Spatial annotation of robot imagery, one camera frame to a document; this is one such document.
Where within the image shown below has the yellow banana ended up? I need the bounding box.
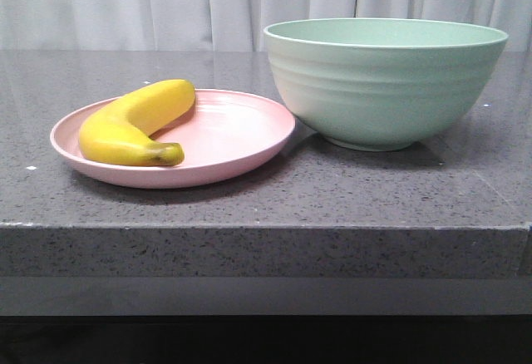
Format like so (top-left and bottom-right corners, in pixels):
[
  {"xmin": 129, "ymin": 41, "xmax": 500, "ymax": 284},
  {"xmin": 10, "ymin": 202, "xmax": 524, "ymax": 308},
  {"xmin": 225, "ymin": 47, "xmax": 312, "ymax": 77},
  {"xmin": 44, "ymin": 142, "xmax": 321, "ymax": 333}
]
[{"xmin": 78, "ymin": 79, "xmax": 195, "ymax": 166}]

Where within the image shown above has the pink plate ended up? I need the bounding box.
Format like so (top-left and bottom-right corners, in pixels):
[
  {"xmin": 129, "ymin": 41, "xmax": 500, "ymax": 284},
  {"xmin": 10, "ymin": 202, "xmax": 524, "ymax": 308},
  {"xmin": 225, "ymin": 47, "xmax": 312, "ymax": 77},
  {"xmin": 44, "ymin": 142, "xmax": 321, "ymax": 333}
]
[{"xmin": 50, "ymin": 89, "xmax": 296, "ymax": 189}]

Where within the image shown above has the green bowl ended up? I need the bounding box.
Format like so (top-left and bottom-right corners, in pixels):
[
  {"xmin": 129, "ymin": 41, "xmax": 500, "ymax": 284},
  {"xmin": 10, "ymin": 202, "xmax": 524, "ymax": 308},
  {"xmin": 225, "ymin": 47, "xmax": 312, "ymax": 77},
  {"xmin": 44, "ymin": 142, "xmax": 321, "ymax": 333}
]
[{"xmin": 264, "ymin": 17, "xmax": 508, "ymax": 151}]

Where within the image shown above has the white curtain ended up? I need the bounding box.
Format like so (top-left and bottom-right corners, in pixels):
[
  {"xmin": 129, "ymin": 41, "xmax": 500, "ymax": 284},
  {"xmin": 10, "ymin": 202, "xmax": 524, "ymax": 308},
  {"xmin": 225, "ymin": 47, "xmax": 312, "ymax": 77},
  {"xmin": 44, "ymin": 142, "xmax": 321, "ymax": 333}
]
[{"xmin": 1, "ymin": 0, "xmax": 531, "ymax": 52}]

